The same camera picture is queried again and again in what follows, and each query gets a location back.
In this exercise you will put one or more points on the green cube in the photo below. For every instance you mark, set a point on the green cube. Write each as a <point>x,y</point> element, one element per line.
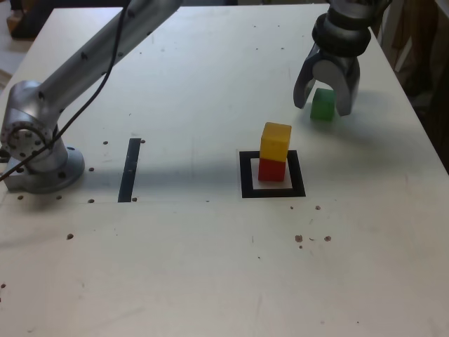
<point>321,105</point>

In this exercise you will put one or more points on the red cube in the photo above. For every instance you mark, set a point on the red cube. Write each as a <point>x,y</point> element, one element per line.
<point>271,171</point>

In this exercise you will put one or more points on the black tape square outline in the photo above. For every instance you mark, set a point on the black tape square outline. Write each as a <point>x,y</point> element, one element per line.
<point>245,175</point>

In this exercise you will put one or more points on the yellow cube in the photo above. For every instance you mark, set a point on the yellow cube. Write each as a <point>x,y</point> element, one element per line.
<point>275,142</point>

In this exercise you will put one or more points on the black tape strip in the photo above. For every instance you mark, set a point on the black tape strip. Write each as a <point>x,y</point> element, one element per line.
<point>128,172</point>

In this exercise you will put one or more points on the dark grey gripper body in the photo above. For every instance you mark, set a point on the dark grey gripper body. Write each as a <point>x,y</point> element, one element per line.
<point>338,59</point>

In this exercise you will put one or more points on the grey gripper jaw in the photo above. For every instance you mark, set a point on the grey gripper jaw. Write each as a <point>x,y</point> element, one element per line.
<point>301,84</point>
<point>350,91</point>

